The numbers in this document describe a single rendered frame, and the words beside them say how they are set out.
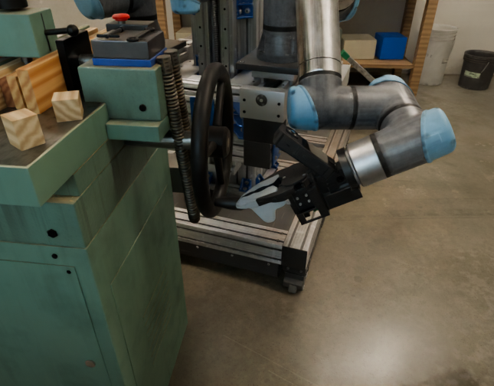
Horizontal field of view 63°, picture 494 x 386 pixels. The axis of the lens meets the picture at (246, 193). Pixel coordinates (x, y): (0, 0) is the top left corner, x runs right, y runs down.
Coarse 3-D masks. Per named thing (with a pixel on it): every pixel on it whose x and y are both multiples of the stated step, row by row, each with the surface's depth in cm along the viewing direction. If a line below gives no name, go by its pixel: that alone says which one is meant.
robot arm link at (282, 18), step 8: (264, 0) 116; (272, 0) 113; (280, 0) 112; (288, 0) 112; (264, 8) 117; (272, 8) 114; (280, 8) 113; (288, 8) 113; (264, 16) 118; (272, 16) 115; (280, 16) 114; (288, 16) 114; (264, 24) 119; (272, 24) 116; (280, 24) 115; (288, 24) 115
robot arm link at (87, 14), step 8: (80, 0) 118; (88, 0) 115; (96, 0) 115; (104, 0) 117; (112, 0) 118; (120, 0) 121; (128, 0) 123; (80, 8) 120; (88, 8) 117; (96, 8) 116; (104, 8) 118; (112, 8) 121; (120, 8) 123; (128, 8) 125; (88, 16) 120; (96, 16) 119; (104, 16) 121
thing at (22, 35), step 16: (0, 16) 65; (16, 16) 65; (32, 16) 66; (48, 16) 70; (0, 32) 67; (16, 32) 66; (32, 32) 66; (0, 48) 68; (16, 48) 68; (32, 48) 68; (48, 48) 70
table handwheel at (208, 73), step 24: (216, 72) 67; (216, 96) 77; (192, 120) 63; (216, 120) 76; (144, 144) 77; (168, 144) 76; (192, 144) 63; (216, 144) 73; (192, 168) 64; (216, 168) 82; (216, 192) 83
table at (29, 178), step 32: (0, 128) 60; (64, 128) 60; (96, 128) 66; (128, 128) 68; (160, 128) 69; (0, 160) 51; (32, 160) 51; (64, 160) 57; (0, 192) 52; (32, 192) 52
